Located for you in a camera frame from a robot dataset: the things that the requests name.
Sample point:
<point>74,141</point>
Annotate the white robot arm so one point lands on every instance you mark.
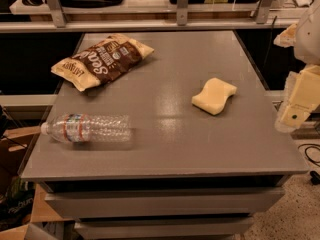
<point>307,44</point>

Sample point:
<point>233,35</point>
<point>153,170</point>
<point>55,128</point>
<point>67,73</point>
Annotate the grey drawer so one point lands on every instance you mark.
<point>163,228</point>
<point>117,204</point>

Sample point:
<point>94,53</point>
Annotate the metal shelf rail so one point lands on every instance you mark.
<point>149,15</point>

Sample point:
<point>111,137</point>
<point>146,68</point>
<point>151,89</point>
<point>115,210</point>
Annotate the clear plastic water bottle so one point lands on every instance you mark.
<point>81,128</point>

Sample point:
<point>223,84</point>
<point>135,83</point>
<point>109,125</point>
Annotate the grey drawer cabinet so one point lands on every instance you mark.
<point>174,144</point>

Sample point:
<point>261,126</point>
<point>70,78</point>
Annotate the yellow sponge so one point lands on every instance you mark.
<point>214,95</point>

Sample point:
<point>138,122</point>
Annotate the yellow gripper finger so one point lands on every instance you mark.
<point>301,98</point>
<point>287,37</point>

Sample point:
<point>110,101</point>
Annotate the brown chip bag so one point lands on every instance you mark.
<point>103,62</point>

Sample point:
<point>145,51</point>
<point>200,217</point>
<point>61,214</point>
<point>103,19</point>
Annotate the upper grey drawer front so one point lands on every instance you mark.
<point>117,204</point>

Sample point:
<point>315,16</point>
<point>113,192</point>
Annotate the cardboard box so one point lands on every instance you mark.
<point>24,214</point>

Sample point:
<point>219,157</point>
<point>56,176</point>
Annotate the lower grey drawer front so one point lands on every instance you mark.
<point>163,228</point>

